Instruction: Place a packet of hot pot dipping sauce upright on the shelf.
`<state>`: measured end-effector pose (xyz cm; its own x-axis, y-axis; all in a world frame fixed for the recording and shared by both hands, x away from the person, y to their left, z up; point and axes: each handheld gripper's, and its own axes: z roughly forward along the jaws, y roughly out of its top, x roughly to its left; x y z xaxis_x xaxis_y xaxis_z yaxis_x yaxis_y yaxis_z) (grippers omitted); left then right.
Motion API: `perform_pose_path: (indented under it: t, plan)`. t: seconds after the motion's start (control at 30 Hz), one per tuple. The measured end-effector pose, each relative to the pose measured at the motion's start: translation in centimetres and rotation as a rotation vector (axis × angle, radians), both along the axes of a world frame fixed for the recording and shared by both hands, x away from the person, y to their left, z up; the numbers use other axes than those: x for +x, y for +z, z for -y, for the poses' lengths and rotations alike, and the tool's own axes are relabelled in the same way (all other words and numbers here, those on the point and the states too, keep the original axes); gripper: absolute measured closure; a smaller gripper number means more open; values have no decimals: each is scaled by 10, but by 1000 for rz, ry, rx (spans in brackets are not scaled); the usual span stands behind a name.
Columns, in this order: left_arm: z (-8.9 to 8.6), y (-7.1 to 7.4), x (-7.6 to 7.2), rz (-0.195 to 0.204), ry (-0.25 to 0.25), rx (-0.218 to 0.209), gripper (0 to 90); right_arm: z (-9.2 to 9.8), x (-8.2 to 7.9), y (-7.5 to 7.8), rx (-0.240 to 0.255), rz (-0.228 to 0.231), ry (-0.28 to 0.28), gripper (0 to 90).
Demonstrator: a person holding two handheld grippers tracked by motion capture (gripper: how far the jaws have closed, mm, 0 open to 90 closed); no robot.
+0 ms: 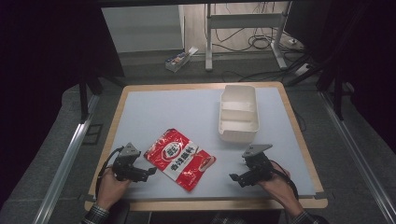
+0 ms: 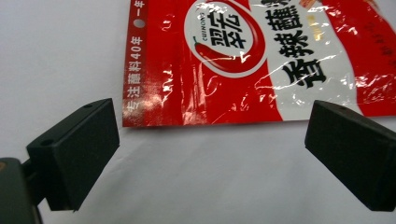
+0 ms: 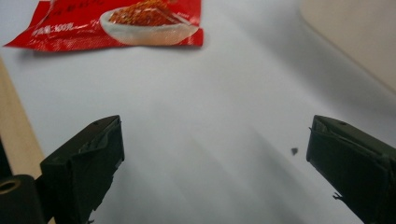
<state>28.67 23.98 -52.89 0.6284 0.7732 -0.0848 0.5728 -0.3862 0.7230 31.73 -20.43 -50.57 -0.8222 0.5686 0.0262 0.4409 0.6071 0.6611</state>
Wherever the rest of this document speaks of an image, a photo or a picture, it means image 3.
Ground red seasoning packet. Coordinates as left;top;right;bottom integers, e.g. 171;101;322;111
3;0;205;53

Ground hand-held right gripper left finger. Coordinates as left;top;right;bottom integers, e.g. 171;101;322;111
39;115;126;224

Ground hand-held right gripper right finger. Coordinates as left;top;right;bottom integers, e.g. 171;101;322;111
305;114;396;224

